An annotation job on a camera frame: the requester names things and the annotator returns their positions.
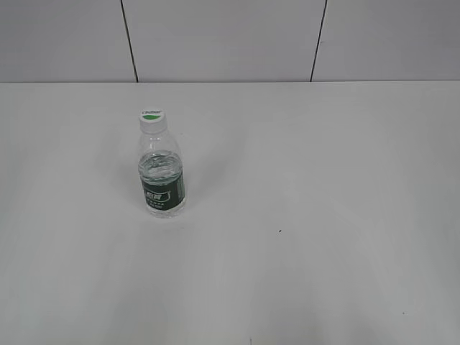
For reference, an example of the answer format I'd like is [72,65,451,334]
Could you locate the clear green-label water bottle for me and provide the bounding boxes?
[137,122,185,219]

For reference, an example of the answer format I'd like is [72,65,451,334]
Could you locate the white green bottle cap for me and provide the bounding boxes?
[139,109,167,134]

